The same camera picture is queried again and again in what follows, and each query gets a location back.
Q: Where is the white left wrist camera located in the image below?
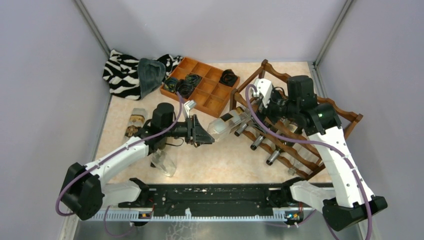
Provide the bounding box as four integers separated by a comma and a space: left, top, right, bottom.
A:
183, 100, 197, 119

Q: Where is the small clear glass bottle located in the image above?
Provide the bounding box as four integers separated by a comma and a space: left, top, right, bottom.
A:
151, 149, 177, 178

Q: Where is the wooden wine rack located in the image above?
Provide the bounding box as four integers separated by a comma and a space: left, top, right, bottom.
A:
229, 59, 363, 180

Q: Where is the dark wine bottle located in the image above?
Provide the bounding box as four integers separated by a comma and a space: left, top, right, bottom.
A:
234, 120, 254, 137
250, 128, 276, 151
151, 139, 167, 169

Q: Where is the orange wooden compartment tray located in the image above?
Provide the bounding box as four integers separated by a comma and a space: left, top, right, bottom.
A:
159, 57, 240, 118

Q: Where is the zebra striped cloth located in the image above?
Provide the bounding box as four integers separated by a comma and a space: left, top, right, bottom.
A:
102, 49, 184, 101

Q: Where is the black rolled item right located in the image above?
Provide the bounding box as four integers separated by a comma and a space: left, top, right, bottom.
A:
219, 69, 238, 87

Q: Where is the dark wine bottle front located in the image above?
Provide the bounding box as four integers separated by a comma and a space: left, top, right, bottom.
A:
250, 128, 276, 151

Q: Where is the clear liquor bottle gold label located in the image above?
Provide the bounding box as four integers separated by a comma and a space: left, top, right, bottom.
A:
121, 108, 148, 144

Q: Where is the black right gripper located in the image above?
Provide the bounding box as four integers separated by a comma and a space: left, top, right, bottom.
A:
249, 88, 299, 134

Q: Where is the dark wine bottle lying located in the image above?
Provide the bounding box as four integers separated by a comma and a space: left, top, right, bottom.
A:
151, 139, 167, 169

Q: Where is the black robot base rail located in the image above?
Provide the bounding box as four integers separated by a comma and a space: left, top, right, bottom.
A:
91, 183, 312, 223

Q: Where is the clear bottle black cap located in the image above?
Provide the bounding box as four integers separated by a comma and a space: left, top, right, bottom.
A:
207, 106, 251, 142

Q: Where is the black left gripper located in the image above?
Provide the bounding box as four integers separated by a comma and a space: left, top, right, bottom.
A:
162, 113, 215, 144

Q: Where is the dark wine bottle back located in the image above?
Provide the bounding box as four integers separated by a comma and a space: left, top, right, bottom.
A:
234, 120, 254, 137

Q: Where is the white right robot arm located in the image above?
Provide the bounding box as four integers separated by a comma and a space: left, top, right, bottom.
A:
246, 75, 388, 231

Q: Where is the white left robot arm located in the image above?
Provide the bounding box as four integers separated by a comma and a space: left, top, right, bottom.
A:
55, 102, 215, 220

